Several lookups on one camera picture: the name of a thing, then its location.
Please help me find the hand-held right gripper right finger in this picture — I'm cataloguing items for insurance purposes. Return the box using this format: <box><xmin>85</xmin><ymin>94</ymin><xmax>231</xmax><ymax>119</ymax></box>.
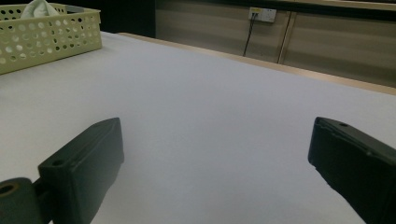
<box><xmin>307</xmin><ymin>117</ymin><xmax>396</xmax><ymax>224</ymax></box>

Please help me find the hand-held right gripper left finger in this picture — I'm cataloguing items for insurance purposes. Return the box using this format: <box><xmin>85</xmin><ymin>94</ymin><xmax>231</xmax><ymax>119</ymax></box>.
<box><xmin>37</xmin><ymin>117</ymin><xmax>125</xmax><ymax>224</ymax></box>

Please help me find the white table cover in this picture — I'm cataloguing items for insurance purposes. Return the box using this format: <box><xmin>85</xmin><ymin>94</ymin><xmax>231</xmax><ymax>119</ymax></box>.
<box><xmin>0</xmin><ymin>31</ymin><xmax>396</xmax><ymax>224</ymax></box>

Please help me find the white wall socket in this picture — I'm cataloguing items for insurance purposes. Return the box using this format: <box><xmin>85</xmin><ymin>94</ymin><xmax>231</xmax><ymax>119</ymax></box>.
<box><xmin>247</xmin><ymin>7</ymin><xmax>277</xmax><ymax>23</ymax></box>

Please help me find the yellow perforated plastic basket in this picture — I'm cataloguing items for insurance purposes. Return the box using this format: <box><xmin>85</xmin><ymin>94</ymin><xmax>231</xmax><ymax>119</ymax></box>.
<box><xmin>0</xmin><ymin>3</ymin><xmax>103</xmax><ymax>76</ymax></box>

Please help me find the light green baby shirt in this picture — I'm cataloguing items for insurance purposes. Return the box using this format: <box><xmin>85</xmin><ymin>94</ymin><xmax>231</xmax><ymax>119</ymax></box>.
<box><xmin>21</xmin><ymin>0</ymin><xmax>60</xmax><ymax>19</ymax></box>

